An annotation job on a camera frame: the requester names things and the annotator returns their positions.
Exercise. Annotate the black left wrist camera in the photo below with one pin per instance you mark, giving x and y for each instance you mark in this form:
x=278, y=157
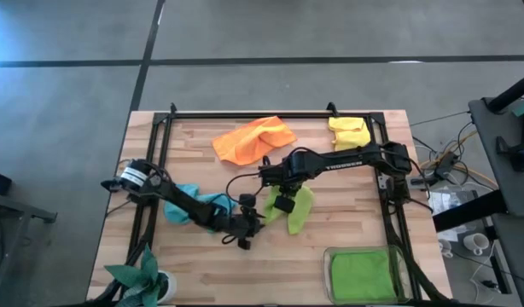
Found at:
x=247, y=200

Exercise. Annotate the black metal beam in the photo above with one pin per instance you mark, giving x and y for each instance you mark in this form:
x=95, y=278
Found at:
x=467, y=212

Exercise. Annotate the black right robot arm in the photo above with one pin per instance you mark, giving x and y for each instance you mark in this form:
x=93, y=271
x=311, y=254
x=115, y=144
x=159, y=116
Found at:
x=339, y=161

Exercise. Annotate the green microfiber towel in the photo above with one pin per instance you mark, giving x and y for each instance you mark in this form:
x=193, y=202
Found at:
x=362, y=277
x=302, y=204

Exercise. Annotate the black clamp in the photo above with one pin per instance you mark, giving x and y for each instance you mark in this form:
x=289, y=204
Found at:
x=516, y=153

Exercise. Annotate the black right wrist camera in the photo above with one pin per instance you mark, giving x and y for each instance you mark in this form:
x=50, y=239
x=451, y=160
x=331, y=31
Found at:
x=284, y=204

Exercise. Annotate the small white cup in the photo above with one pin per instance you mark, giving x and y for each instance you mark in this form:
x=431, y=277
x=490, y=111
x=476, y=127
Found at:
x=445, y=247

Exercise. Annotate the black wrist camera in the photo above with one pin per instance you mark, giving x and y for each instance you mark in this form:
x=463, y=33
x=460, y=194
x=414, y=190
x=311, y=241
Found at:
x=247, y=200
x=284, y=204

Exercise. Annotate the black metal pole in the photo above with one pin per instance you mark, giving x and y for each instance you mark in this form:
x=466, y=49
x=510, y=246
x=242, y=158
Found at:
x=514, y=90

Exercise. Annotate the clear plastic container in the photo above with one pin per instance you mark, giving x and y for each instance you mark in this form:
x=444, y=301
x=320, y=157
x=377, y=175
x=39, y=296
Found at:
x=403, y=277

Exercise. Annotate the grey metal bracket plate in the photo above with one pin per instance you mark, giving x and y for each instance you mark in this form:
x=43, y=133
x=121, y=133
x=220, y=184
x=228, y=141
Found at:
x=382, y=182

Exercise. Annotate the black aluminium table frame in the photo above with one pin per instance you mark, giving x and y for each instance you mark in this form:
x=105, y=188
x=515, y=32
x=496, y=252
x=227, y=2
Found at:
x=266, y=115

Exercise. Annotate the grey metal stand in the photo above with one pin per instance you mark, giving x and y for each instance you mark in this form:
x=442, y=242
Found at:
x=14, y=209

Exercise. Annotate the orange microfiber towel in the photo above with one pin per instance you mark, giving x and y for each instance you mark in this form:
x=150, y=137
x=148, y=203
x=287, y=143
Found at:
x=249, y=143

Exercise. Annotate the dark grey side table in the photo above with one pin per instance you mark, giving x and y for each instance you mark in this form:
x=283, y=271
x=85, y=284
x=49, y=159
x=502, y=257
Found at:
x=484, y=128

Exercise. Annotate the yellow microfiber towel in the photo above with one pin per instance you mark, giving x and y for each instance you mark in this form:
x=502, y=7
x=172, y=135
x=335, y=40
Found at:
x=349, y=134

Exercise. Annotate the green artificial potted plant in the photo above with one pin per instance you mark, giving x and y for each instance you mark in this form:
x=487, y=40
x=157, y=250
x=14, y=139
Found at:
x=138, y=277

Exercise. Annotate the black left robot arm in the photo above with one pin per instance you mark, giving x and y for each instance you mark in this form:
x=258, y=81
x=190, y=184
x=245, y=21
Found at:
x=181, y=200

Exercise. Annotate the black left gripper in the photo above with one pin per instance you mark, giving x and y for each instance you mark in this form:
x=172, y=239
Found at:
x=240, y=225

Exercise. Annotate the white mug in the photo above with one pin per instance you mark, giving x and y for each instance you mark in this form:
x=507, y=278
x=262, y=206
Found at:
x=474, y=243

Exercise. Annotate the teal microfiber towel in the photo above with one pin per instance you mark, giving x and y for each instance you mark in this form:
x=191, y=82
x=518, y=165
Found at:
x=174, y=215

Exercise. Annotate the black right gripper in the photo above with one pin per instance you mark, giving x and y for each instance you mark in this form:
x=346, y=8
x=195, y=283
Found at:
x=287, y=183

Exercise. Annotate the black power adapter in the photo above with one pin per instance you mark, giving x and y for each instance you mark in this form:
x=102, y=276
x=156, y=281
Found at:
x=446, y=164

